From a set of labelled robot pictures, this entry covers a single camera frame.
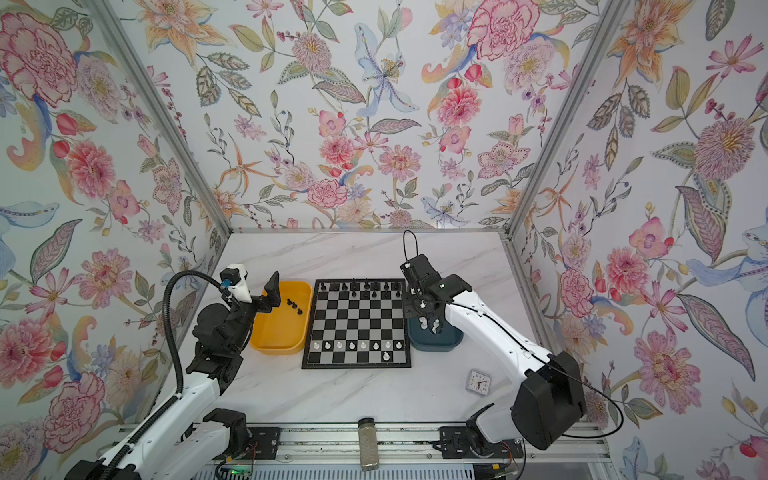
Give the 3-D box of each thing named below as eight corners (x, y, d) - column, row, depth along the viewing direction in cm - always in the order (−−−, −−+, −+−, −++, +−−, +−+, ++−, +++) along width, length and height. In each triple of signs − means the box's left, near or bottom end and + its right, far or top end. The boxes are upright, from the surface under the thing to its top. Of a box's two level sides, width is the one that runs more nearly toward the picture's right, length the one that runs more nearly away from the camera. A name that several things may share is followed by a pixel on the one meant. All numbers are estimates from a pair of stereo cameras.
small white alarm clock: (465, 389, 84) (466, 387, 82) (469, 369, 87) (470, 367, 86) (486, 397, 83) (489, 395, 81) (490, 377, 86) (492, 374, 84)
